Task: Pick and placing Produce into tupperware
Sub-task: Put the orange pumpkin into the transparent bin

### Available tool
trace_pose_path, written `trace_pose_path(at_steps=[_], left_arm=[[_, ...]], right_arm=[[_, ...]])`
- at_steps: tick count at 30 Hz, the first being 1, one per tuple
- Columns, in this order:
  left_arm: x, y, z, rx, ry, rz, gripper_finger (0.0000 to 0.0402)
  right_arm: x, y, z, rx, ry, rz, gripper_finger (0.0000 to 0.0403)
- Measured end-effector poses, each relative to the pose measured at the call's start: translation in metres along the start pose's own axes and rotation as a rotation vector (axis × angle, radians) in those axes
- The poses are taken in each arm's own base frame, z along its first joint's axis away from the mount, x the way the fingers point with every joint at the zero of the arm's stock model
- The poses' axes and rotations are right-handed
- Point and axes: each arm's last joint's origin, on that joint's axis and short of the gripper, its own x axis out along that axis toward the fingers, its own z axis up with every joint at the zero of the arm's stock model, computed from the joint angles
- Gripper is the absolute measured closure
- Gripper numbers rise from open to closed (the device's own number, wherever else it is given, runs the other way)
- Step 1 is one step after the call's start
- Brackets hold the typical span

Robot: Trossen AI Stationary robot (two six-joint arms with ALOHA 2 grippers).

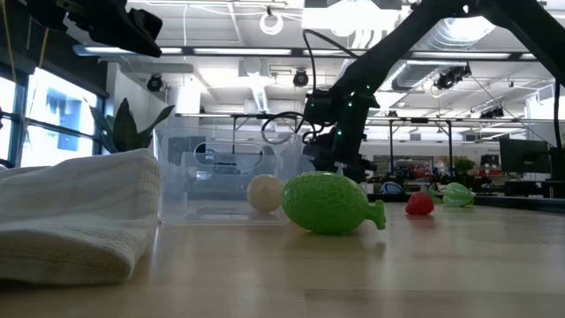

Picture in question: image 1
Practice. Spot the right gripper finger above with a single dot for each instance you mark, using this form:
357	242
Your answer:
364	171
326	167

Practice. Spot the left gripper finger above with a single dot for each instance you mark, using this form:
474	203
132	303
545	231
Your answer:
137	46

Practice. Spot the bright green toy melon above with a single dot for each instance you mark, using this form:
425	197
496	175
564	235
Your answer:
326	203

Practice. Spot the small red toy strawberry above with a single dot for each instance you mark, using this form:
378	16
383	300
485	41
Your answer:
418	204

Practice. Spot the yellow toy lemon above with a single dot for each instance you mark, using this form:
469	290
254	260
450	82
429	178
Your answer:
265	193

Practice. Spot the pale green toy starfruit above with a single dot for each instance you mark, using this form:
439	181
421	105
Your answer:
459	195

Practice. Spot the clear plastic tupperware container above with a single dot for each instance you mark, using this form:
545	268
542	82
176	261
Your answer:
176	199

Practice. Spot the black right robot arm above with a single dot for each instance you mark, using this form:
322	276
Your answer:
397	48

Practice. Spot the blue white round object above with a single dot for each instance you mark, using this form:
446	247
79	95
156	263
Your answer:
392	189

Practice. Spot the long ceiling light strip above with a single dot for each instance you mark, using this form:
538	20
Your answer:
172	50
459	55
243	51

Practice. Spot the black ceiling spot lamp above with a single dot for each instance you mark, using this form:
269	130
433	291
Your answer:
154	82
300	78

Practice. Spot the potted green plant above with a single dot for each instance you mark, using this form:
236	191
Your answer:
125	128

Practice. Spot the small background green plant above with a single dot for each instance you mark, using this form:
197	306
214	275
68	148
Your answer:
464	165

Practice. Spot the large glass window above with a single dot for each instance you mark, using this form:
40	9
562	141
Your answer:
57	115

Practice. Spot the white checked cloth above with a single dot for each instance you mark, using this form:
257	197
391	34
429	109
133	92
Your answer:
75	212

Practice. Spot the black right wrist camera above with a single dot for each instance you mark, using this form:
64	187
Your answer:
320	108

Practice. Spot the black metal frame stand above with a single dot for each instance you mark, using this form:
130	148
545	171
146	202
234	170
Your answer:
450	146
247	115

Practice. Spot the black ceiling camera mount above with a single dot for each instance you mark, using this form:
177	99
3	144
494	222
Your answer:
450	77

